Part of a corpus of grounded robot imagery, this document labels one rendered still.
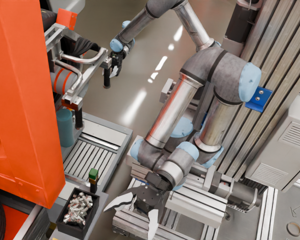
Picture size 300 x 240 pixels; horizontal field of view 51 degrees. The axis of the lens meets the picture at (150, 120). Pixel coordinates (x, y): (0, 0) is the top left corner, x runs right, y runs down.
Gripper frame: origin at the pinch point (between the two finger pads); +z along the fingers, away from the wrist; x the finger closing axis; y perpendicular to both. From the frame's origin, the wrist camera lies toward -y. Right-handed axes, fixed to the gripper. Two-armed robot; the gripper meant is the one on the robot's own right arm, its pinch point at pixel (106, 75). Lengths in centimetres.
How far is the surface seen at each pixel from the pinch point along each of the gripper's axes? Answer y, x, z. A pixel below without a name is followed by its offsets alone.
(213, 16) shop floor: -83, 36, -247
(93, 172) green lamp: -17, 16, 51
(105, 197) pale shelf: -38, 23, 51
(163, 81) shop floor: -83, 15, -103
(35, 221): -44, -6, 75
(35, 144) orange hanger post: 24, 2, 70
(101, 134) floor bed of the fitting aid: -75, -9, -13
